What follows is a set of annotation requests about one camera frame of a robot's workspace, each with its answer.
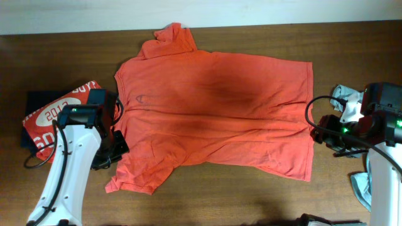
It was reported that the plain orange-red t-shirt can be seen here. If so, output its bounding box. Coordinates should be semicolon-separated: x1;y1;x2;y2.
105;23;313;195

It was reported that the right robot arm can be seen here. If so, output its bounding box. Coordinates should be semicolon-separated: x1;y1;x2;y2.
310;82;401;225

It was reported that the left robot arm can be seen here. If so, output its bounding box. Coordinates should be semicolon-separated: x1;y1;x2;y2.
27;89;129;225

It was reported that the light blue crumpled shirt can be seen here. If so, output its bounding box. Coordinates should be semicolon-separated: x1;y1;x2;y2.
330;85;372;212

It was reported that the folded red soccer shirt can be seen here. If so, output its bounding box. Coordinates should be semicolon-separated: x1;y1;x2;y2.
22;80;103;163

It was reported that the folded navy blue garment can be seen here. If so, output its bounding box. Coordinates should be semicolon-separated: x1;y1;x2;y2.
20;90;95;157

